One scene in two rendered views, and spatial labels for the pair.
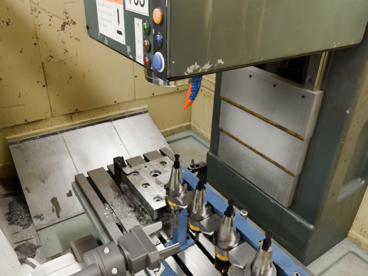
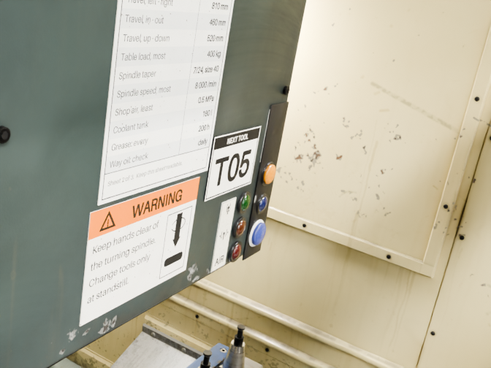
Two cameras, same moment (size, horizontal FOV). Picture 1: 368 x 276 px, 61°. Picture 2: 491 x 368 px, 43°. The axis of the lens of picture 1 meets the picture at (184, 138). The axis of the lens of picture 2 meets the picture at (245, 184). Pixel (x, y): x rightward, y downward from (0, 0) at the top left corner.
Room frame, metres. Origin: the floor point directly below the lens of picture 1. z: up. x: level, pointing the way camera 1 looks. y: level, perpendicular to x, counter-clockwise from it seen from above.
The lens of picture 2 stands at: (0.93, 0.69, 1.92)
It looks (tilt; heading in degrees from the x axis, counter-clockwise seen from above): 18 degrees down; 242
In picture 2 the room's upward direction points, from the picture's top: 10 degrees clockwise
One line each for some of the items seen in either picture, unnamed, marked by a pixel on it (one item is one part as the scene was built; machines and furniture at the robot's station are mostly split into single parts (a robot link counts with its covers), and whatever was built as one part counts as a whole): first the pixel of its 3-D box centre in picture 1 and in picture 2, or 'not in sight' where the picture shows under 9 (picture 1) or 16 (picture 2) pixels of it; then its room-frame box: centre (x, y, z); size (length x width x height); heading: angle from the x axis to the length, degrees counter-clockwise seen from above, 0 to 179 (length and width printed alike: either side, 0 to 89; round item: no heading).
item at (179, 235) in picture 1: (180, 213); not in sight; (0.78, 0.00, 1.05); 0.10 x 0.05 x 0.30; 125
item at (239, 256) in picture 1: (242, 254); not in sight; (0.48, -0.14, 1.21); 0.07 x 0.05 x 0.01; 125
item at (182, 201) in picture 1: (187, 200); not in sight; (0.66, -0.01, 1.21); 0.07 x 0.05 x 0.01; 125
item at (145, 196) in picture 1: (161, 184); not in sight; (1.05, 0.09, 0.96); 0.29 x 0.23 x 0.05; 35
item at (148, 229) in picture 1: (149, 227); not in sight; (0.59, 0.08, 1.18); 0.06 x 0.02 x 0.03; 125
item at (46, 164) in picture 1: (107, 166); not in sight; (1.47, 0.43, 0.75); 0.89 x 0.67 x 0.26; 125
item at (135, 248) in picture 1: (125, 254); not in sight; (0.50, 0.13, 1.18); 0.13 x 0.12 x 0.10; 35
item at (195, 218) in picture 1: (199, 211); not in sight; (0.62, -0.05, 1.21); 0.06 x 0.06 x 0.03
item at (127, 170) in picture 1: (122, 170); not in sight; (1.12, 0.27, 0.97); 0.13 x 0.03 x 0.15; 35
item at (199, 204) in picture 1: (199, 197); not in sight; (0.62, -0.05, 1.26); 0.04 x 0.04 x 0.07
